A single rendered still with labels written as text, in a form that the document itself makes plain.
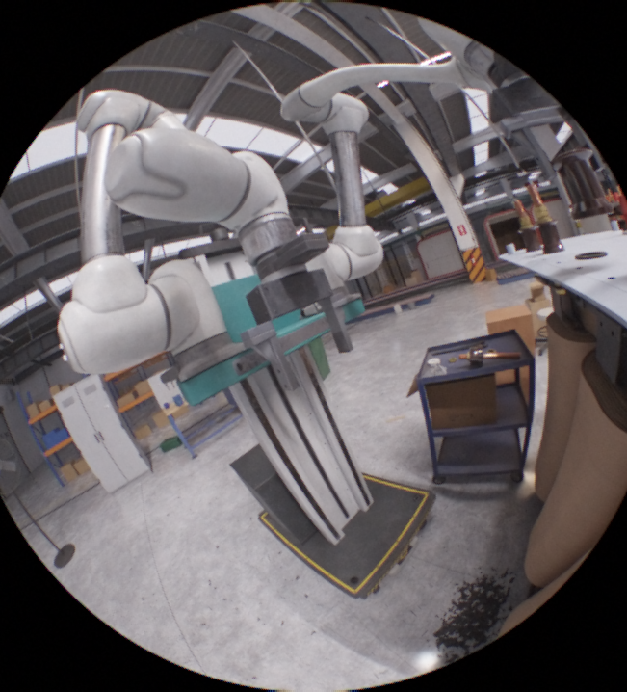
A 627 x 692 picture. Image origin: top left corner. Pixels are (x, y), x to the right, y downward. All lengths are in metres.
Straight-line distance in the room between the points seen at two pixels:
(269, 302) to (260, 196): 0.15
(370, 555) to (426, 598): 0.45
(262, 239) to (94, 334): 0.31
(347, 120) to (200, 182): 0.69
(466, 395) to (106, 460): 4.62
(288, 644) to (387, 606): 0.57
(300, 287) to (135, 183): 0.26
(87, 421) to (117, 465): 0.88
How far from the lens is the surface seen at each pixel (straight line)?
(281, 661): 1.61
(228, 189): 0.29
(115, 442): 4.30
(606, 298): 0.29
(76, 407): 4.35
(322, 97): 0.76
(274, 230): 0.33
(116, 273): 0.45
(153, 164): 0.25
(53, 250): 6.55
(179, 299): 0.50
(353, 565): 1.24
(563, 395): 1.03
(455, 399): 1.31
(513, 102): 0.44
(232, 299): 0.72
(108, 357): 0.43
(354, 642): 1.48
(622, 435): 0.58
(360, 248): 0.85
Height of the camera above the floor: 1.43
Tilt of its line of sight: 9 degrees down
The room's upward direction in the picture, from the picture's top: 22 degrees counter-clockwise
